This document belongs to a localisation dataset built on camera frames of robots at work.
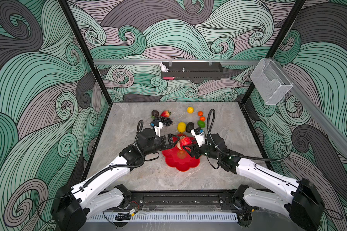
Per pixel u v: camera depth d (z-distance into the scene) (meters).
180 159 0.89
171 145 0.63
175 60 0.95
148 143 0.57
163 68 0.85
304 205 0.38
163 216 0.70
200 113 1.10
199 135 0.67
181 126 1.00
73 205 0.38
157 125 0.68
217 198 0.74
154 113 1.08
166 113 1.08
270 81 0.79
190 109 1.12
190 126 1.00
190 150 0.69
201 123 1.02
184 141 0.74
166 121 1.03
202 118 1.07
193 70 0.95
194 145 0.68
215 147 0.56
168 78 0.90
